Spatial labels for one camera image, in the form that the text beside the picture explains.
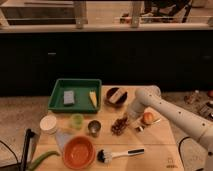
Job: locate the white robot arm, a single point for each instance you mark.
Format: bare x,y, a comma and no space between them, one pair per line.
197,127

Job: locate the small dark object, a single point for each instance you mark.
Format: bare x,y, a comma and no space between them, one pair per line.
139,128

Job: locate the black stand post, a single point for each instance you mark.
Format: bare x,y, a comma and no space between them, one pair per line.
24,159

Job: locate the tan block in bowl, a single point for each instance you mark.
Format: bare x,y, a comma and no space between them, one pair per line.
119,94

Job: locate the grey sponge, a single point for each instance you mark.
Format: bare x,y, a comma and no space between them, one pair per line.
68,98

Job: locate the dark red grape bunch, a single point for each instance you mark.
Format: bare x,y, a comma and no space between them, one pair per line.
119,126

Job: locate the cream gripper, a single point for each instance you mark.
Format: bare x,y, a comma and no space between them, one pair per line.
129,117

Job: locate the green plastic tray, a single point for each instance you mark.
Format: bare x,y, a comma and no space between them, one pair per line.
81,89

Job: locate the green cucumber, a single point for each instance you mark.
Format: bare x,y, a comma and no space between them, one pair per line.
40,159

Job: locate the white handled dish brush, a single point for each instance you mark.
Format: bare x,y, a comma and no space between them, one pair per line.
106,155

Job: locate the white round lid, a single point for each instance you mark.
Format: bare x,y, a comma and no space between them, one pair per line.
48,124

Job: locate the dark brown bowl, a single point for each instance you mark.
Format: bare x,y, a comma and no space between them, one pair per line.
110,92

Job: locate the green plastic cup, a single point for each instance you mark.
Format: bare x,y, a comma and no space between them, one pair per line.
77,121

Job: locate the red yellow apple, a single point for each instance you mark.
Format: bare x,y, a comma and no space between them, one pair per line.
148,118

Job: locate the orange red bowl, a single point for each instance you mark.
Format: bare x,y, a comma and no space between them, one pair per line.
78,153

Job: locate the yellow corn cob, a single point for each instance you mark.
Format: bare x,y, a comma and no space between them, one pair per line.
93,98

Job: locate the small metal cup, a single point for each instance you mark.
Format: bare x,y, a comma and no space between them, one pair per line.
94,128

